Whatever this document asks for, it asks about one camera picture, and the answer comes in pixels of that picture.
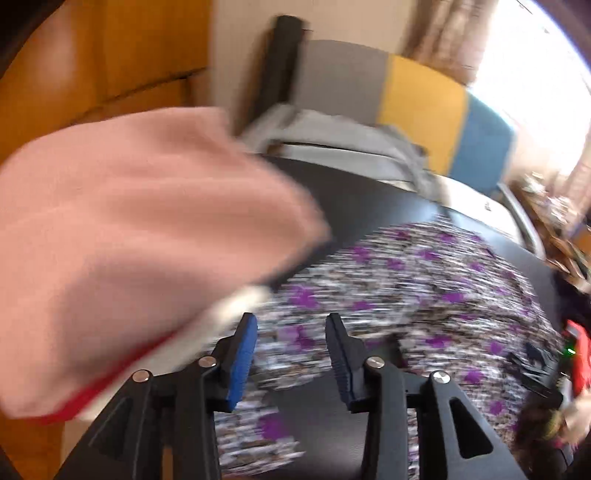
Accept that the white folded garment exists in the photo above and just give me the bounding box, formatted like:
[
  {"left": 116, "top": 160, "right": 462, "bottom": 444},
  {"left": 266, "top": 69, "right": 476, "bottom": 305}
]
[{"left": 152, "top": 284, "right": 278, "bottom": 370}]

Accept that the orange wooden wardrobe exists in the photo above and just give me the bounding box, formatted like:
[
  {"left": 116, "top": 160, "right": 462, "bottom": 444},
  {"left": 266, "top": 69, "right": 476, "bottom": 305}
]
[{"left": 0, "top": 0, "right": 213, "bottom": 162}]

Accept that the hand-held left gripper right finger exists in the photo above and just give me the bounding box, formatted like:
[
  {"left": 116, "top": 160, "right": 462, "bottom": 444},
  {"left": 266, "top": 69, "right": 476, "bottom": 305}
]
[{"left": 325, "top": 313, "right": 527, "bottom": 480}]

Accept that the pink fleece garment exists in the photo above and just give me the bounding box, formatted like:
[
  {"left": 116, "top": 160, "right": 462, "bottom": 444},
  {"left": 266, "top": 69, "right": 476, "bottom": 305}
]
[{"left": 0, "top": 106, "right": 331, "bottom": 418}]

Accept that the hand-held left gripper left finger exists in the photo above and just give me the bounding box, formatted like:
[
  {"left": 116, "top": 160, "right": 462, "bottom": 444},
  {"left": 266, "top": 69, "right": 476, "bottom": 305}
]
[{"left": 55, "top": 312, "right": 259, "bottom": 480}]

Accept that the wooden side table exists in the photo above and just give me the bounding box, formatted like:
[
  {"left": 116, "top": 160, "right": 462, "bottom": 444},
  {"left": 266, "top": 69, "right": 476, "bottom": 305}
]
[{"left": 510, "top": 175, "right": 591, "bottom": 287}]

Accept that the beige patterned curtain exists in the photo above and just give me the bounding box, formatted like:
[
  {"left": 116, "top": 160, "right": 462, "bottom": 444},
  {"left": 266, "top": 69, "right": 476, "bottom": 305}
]
[{"left": 402, "top": 0, "right": 499, "bottom": 86}]

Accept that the red folded garment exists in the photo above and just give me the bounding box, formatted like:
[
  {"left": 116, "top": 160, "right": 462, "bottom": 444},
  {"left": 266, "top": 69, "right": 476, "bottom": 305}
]
[{"left": 28, "top": 335, "right": 178, "bottom": 425}]

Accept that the large window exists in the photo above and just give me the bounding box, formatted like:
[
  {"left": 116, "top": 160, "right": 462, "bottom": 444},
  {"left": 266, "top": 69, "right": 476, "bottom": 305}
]
[{"left": 466, "top": 0, "right": 591, "bottom": 185}]

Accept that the leopard print purple flowered garment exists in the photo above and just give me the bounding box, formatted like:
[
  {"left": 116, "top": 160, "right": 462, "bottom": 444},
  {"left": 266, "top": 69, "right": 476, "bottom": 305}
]
[{"left": 215, "top": 220, "right": 566, "bottom": 480}]

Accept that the grey garment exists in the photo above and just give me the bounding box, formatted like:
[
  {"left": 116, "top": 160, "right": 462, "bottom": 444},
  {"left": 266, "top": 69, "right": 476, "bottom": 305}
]
[{"left": 240, "top": 104, "right": 444, "bottom": 199}]

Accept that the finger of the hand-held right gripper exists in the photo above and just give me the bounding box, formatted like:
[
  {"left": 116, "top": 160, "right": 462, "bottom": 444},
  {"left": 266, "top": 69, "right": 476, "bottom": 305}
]
[{"left": 505, "top": 342, "right": 561, "bottom": 398}]

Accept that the black rolled mat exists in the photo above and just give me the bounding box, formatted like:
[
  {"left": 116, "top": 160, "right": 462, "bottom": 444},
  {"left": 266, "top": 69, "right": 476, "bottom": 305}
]
[{"left": 235, "top": 15, "right": 305, "bottom": 139}]

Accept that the grey yellow blue sofa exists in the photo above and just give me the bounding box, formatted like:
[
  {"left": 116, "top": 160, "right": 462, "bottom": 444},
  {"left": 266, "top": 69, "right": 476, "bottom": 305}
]
[{"left": 277, "top": 39, "right": 546, "bottom": 259}]

